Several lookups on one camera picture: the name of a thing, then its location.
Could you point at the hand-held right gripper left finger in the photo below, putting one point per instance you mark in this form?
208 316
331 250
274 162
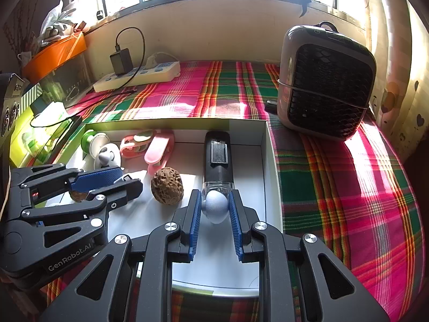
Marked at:
196 228

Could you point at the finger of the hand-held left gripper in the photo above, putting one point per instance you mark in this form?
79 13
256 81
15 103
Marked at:
124 189
97 176

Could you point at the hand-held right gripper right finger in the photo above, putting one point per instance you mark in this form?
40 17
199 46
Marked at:
236 231

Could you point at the white round gadget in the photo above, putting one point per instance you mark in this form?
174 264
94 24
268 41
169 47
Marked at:
107 157

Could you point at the cardboard box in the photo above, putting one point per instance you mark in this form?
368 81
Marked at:
248 208

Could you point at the brown walnut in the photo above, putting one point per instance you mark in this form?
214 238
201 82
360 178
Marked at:
166 186
78 196

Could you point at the grey egg-shaped ball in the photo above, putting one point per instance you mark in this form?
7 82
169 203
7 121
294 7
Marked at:
216 208

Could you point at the green and white spool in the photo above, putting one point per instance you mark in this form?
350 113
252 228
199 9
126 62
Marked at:
87 142

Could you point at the pink plastic case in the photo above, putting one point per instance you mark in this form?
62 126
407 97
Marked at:
157 151

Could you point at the pink loop clip with disc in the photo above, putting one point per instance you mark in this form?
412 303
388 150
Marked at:
142 136

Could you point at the black cylinder device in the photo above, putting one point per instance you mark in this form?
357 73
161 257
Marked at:
218 171

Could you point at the yellow-green box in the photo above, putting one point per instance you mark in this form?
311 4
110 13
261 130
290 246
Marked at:
20 141

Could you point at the glass tank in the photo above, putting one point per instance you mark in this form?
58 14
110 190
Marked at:
70 77

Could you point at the striped gift box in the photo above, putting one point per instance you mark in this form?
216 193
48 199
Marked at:
32 95

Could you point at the plaid blanket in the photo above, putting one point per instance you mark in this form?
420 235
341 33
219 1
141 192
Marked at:
335 191

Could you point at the grey patterned box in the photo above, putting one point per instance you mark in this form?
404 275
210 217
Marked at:
11 107

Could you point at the black charger adapter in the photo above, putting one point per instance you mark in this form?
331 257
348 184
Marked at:
121 61

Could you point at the white power strip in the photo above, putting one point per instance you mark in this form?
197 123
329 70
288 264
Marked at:
161 72

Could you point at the orange box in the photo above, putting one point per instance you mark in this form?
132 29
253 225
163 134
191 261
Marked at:
53 55

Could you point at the plastic bag with clutter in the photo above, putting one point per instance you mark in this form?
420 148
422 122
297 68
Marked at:
53 20

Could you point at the dried twigs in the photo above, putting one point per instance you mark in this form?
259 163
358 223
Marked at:
18 30

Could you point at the small fan heater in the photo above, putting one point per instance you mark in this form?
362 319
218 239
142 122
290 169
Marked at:
328 84

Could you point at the heart print curtain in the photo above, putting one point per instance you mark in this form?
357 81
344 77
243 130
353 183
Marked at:
395 90

